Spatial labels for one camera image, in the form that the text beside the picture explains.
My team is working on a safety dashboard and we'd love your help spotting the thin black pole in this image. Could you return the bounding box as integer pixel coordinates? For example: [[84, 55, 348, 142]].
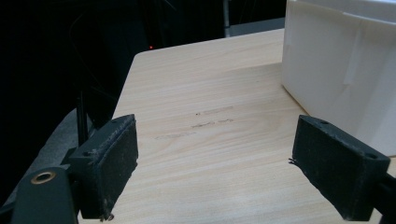
[[76, 91, 90, 147]]

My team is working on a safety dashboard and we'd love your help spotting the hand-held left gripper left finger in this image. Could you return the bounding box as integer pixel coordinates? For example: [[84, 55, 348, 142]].
[[67, 113, 140, 220]]

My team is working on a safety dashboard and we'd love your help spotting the metal stand pole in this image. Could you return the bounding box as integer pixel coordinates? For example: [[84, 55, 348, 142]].
[[221, 0, 232, 38]]

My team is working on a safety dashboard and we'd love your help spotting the white plastic box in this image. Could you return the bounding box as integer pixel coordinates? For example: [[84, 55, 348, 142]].
[[280, 0, 396, 157]]

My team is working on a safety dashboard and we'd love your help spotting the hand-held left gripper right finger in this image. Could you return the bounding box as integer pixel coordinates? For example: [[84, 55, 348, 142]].
[[291, 114, 391, 222]]

